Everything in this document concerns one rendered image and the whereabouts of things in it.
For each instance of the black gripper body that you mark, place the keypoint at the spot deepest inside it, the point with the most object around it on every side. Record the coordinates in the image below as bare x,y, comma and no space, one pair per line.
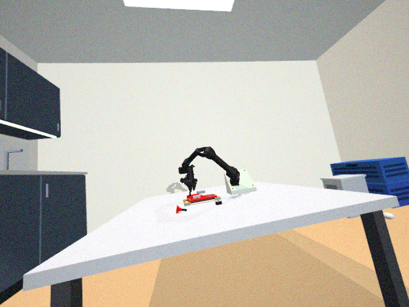
191,178

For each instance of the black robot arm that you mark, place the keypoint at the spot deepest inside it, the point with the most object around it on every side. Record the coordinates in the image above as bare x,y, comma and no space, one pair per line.
209,153

